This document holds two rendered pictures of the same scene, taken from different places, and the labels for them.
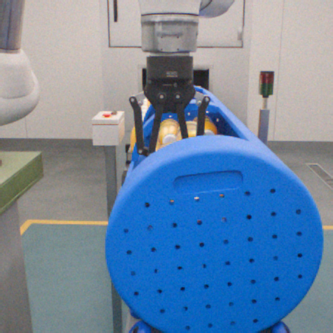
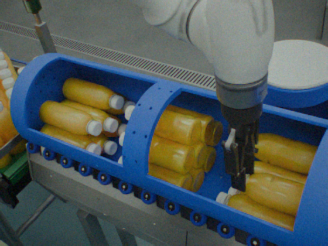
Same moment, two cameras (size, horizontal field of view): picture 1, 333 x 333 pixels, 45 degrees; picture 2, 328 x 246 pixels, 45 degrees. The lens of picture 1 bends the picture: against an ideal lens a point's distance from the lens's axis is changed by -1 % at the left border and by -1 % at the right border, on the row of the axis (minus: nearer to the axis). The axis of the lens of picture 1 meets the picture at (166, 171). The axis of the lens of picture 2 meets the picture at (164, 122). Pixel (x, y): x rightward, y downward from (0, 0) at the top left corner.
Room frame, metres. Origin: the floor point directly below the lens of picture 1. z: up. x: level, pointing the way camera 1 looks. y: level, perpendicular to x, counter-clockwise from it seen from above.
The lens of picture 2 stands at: (0.43, 0.52, 1.78)
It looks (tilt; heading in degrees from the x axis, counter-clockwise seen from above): 40 degrees down; 309
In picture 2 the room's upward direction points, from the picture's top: 11 degrees counter-clockwise
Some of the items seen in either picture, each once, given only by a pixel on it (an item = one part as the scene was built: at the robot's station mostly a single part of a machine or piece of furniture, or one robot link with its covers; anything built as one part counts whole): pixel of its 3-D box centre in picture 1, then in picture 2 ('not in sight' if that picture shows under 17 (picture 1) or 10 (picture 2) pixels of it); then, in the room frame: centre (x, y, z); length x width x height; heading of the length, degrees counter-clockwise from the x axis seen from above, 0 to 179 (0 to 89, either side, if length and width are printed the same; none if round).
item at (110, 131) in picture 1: (109, 127); not in sight; (1.57, 0.23, 1.05); 0.20 x 0.10 x 0.10; 0
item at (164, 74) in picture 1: (169, 84); (241, 115); (0.67, -0.01, 1.29); 0.08 x 0.07 x 0.09; 90
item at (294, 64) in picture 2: not in sight; (293, 62); (0.74, -0.58, 1.03); 0.28 x 0.28 x 0.01
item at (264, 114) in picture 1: (256, 225); (77, 123); (1.74, -0.42, 0.55); 0.04 x 0.04 x 1.10; 0
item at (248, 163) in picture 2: not in sight; (247, 163); (0.67, -0.03, 1.13); 0.03 x 0.01 x 0.07; 0
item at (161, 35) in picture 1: (169, 36); (241, 83); (0.66, 0.00, 1.36); 0.09 x 0.09 x 0.06
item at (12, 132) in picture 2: not in sight; (7, 128); (1.48, 0.03, 0.99); 0.07 x 0.07 x 0.18
